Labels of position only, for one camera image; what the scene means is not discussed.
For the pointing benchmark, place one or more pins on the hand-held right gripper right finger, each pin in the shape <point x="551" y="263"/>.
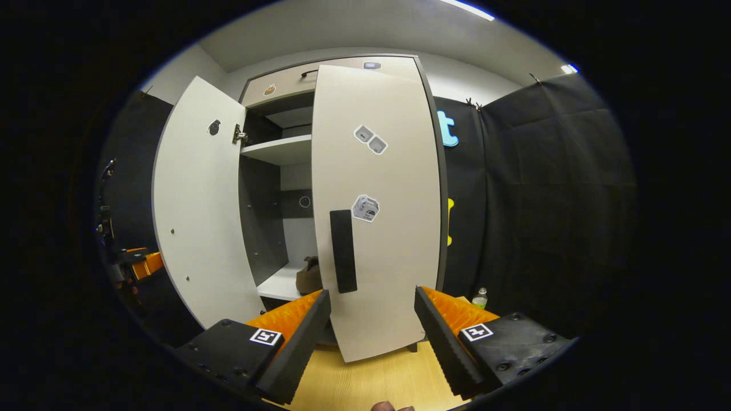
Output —
<point x="440" y="345"/>

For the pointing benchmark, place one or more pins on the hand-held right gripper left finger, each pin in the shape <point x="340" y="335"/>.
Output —
<point x="300" y="348"/>

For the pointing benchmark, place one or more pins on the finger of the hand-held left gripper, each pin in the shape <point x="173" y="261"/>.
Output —
<point x="149" y="265"/>

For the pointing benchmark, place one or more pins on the brown fuzzy shoe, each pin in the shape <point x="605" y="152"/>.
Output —
<point x="308" y="279"/>

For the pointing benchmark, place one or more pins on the white cabinet door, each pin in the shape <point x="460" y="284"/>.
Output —
<point x="200" y="217"/>
<point x="394" y="274"/>

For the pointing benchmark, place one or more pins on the white shoe cabinet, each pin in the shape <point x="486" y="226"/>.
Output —
<point x="268" y="222"/>

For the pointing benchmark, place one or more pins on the white cabinet shelf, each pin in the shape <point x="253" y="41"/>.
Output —
<point x="280" y="149"/>

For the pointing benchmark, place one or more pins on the beige cabinet drawer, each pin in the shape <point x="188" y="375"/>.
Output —
<point x="285" y="87"/>

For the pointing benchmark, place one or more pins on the green plastic bottle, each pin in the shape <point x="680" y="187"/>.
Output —
<point x="480" y="299"/>

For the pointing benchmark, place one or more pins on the black backdrop cloth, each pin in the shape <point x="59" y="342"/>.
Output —
<point x="542" y="200"/>
<point x="137" y="142"/>

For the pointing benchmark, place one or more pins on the small ceiling light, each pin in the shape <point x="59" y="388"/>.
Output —
<point x="569" y="69"/>

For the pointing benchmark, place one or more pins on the ceiling light panel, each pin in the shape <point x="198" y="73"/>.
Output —
<point x="468" y="9"/>

